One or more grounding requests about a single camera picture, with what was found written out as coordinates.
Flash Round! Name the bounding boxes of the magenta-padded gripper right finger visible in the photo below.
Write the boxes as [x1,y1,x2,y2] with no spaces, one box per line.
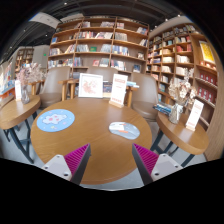
[131,143,184,186]

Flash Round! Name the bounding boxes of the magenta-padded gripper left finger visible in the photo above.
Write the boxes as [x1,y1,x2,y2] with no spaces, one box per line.
[41,143,92,186]

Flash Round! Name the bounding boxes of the grey computer mouse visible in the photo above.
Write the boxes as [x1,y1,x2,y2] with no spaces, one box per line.
[108,121,141,140]

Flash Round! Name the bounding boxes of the round light blue mouse pad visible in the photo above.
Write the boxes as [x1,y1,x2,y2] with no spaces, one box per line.
[36,108,76,133]

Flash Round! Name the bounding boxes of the wooden side table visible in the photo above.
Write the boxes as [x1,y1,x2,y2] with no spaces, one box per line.
[0,95,42,164]
[149,110,210,168]

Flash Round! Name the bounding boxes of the dark book stack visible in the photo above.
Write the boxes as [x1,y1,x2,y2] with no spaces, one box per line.
[153,103,173,117]

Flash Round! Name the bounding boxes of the small white table sign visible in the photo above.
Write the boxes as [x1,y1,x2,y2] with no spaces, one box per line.
[14,79,23,102]
[185,99,205,132]

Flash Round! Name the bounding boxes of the glass vase dried white flowers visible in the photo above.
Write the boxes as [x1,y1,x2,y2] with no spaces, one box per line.
[167,68,198,125]

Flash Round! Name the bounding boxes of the white framed picture card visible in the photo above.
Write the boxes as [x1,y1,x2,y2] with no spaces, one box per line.
[78,72,104,99]

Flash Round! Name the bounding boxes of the white red sign wooden base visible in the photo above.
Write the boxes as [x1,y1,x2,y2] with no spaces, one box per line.
[108,73,129,109]

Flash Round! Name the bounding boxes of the light blue book stack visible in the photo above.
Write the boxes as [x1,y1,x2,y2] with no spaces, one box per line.
[126,80,140,89]

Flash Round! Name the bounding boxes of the dark blue book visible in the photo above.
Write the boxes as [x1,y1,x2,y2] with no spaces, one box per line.
[103,81,113,94]

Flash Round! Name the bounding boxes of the glass vase pink flowers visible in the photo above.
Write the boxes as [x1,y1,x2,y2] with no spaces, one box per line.
[15,62,46,105]

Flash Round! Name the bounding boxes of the low colourful book display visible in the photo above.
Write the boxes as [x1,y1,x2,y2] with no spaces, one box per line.
[0,61,16,108]

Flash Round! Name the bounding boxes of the tall wooden bookshelf unit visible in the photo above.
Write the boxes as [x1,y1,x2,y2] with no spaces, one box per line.
[145,22,224,161]

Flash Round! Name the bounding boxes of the distant wooden bookshelf unit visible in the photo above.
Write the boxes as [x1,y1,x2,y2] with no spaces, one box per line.
[14,46,35,73]

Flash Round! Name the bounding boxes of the wide wooden bookshelf unit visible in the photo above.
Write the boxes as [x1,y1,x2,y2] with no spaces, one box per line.
[47,15,150,75]

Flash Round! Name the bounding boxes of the white ceiling panel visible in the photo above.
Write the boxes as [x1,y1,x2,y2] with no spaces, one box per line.
[29,12,61,29]

